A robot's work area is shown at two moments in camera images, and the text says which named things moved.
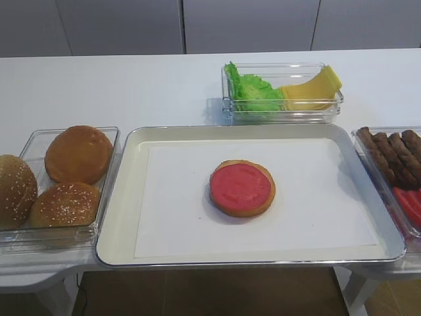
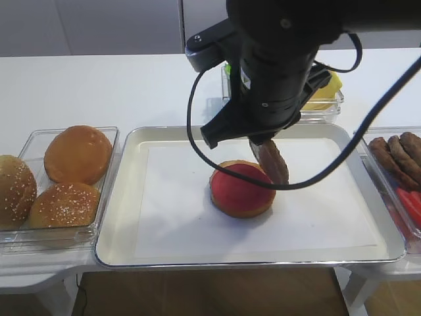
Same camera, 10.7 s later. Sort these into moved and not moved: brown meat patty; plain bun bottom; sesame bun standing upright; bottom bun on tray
Moved: brown meat patty
Not moved: plain bun bottom; sesame bun standing upright; bottom bun on tray
